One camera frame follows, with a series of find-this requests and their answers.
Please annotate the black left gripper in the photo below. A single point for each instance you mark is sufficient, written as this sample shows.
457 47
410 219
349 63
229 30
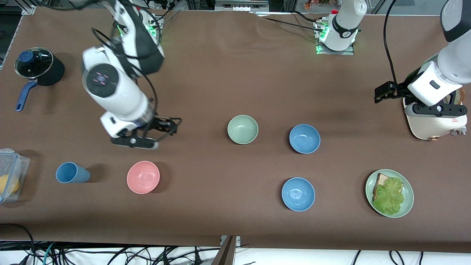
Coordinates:
401 90

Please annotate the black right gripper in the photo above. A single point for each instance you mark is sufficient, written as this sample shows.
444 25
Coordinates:
160 124

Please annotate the pale green bowl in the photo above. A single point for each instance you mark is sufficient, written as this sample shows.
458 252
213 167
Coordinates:
243 129

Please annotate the blue bowl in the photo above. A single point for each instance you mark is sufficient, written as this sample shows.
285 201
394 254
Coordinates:
304 138
298 194

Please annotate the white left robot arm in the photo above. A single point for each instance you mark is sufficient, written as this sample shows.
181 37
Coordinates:
449 62

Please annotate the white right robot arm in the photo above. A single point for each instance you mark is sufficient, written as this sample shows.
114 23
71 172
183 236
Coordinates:
121 95

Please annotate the pink bowl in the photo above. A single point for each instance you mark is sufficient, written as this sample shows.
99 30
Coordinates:
143 177

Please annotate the cream white toaster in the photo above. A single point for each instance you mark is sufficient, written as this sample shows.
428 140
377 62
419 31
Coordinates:
430 127

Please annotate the brown table cover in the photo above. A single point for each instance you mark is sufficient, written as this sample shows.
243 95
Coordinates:
220 92

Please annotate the toast slice in toaster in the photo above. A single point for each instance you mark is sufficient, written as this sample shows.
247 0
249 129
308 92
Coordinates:
459 96

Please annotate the bread slice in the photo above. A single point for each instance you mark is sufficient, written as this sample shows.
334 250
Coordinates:
382 180

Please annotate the green lettuce leaf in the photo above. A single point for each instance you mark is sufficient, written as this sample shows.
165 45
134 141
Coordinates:
389 197

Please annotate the pale green plate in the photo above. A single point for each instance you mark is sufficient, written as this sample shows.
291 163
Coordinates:
408 198

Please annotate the blue plastic cup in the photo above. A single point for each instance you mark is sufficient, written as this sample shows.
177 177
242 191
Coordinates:
71 173

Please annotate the glass lid blue knob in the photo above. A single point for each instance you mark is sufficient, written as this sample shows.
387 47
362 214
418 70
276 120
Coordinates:
35 63

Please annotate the clear plastic food container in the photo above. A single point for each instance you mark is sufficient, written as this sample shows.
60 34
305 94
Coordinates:
20 165

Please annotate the yellow fruit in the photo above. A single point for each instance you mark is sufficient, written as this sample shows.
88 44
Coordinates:
8 186

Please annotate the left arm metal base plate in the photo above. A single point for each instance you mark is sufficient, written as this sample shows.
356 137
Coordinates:
351 49

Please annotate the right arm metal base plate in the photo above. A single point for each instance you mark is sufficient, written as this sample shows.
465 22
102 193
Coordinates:
159 31

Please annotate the metal table bracket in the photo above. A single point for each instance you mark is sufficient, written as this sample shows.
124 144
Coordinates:
230 241

